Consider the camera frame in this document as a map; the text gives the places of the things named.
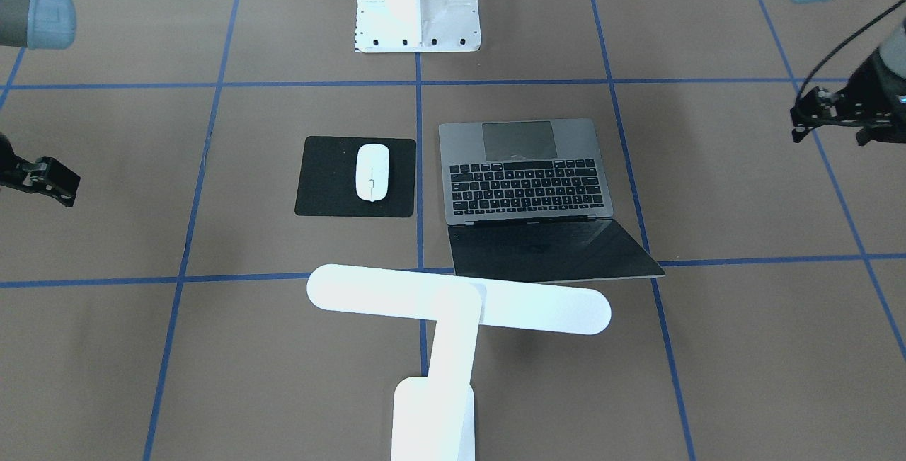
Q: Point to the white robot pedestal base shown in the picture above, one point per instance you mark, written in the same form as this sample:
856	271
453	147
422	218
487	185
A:
417	26

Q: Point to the black mouse pad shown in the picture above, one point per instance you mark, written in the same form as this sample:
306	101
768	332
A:
326	181

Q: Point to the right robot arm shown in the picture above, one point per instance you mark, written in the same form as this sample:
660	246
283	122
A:
38	24

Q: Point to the white computer mouse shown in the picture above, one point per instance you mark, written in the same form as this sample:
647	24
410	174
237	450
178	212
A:
371	173

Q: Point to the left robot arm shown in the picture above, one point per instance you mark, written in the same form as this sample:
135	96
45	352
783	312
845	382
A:
891	50

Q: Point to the grey laptop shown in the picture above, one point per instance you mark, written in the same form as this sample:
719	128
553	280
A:
528	201

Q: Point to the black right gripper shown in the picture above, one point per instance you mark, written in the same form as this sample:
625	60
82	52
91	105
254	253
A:
37	173

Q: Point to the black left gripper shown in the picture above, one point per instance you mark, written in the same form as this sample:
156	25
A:
872	90

